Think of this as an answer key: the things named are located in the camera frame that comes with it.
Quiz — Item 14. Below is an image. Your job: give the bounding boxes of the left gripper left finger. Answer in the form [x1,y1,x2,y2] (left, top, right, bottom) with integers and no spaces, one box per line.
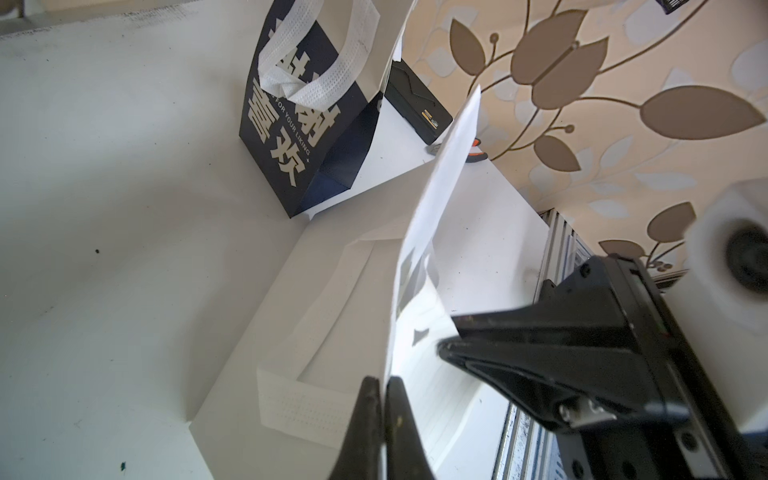
[329,376,384,480]

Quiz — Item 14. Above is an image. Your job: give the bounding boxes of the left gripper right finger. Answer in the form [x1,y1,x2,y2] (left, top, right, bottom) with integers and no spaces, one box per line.
[384,376,435,480]

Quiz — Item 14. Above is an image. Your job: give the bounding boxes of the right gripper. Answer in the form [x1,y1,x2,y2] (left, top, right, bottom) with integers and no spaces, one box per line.
[437,255,765,479]

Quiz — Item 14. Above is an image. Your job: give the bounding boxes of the receipt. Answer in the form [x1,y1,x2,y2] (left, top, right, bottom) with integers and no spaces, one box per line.
[391,90,481,474]

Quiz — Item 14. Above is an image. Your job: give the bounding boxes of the large white paper bag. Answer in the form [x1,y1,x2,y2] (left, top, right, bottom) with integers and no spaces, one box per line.
[190,161,548,479]

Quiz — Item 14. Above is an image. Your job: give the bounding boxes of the navy bag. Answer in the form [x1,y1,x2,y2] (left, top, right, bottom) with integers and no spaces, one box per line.
[239,0,414,217]

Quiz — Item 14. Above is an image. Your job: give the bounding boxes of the black box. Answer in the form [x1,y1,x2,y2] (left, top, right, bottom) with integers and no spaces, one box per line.
[385,61,453,145]

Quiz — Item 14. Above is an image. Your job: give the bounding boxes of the orange handled pliers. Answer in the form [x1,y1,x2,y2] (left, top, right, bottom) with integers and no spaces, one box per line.
[426,138,488,163]

